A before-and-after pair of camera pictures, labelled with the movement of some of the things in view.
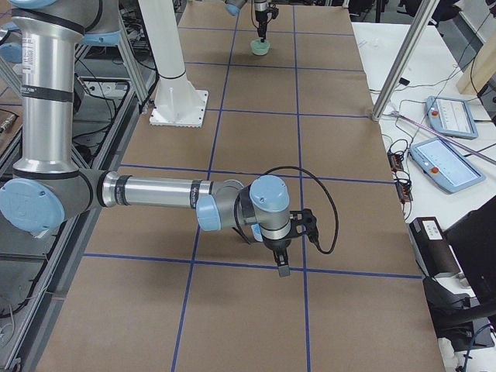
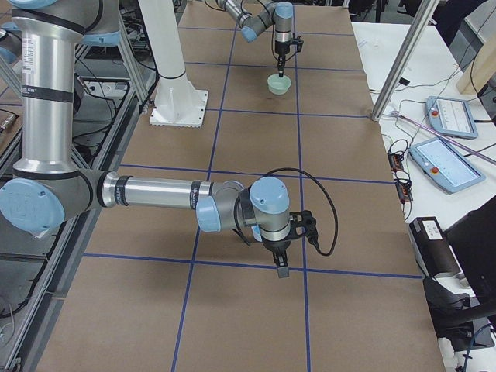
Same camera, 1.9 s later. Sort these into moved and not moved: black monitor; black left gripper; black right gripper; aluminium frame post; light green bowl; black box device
Moved: black left gripper; light green bowl
Not moved: aluminium frame post; black right gripper; black monitor; black box device
